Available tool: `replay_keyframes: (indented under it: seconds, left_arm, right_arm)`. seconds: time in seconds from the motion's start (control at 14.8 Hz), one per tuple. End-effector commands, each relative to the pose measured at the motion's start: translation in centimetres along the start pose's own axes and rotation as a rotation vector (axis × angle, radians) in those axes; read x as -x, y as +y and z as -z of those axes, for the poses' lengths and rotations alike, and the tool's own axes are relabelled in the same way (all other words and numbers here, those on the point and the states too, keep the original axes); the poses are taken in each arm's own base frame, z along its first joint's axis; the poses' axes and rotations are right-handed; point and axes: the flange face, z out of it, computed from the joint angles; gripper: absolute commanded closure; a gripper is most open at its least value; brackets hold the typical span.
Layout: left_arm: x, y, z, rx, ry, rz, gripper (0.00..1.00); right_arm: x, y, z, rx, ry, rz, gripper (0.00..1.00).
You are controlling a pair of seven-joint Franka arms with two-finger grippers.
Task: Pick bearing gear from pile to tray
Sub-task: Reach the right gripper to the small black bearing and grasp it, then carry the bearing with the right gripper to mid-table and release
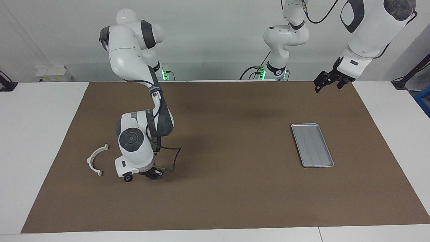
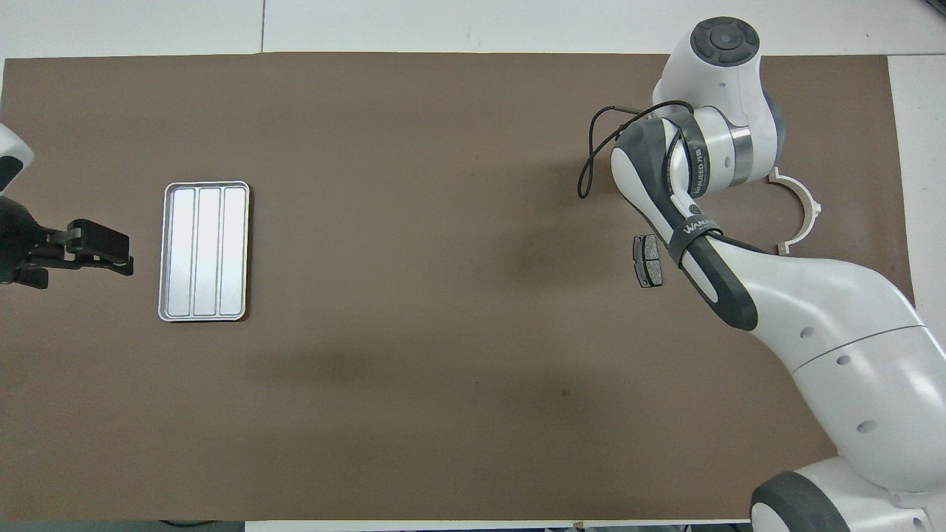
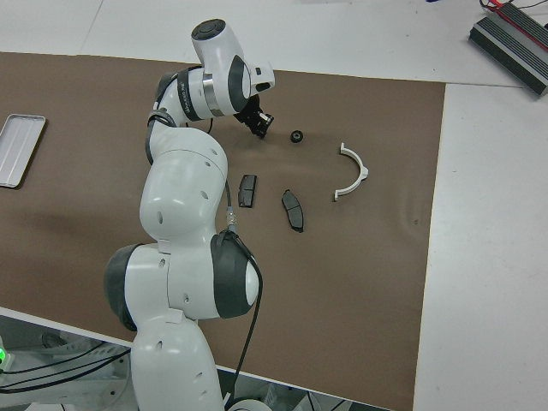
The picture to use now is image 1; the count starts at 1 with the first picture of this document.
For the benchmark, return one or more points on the silver metal tray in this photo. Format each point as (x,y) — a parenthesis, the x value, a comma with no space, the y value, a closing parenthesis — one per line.
(312,144)

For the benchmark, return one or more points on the black stand with pole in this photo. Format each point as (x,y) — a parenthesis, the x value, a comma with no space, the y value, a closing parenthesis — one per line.
(411,72)

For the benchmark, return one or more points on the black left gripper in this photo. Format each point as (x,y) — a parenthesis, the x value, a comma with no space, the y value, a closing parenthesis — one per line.
(337,76)

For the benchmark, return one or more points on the black table clamp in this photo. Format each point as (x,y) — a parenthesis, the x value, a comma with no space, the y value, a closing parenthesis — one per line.
(6,84)

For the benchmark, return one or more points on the large black bearing gear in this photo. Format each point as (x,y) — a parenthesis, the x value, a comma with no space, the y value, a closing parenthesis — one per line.
(128,178)

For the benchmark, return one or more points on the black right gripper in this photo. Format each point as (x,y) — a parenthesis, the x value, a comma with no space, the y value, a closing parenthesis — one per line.
(153,169)

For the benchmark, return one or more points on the brown table mat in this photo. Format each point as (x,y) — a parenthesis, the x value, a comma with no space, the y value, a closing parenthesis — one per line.
(228,188)

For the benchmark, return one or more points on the white semicircular bracket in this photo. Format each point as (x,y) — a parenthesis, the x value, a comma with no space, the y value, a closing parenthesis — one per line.
(91,157)

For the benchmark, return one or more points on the blue crate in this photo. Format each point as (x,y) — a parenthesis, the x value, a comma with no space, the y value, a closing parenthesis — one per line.
(424,99)

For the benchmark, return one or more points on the white cardboard box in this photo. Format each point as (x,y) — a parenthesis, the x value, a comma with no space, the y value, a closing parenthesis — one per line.
(53,73)

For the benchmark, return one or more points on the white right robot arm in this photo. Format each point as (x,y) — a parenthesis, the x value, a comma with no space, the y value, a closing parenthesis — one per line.
(127,60)

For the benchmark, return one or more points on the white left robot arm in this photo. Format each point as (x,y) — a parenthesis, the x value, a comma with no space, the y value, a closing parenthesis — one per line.
(369,30)

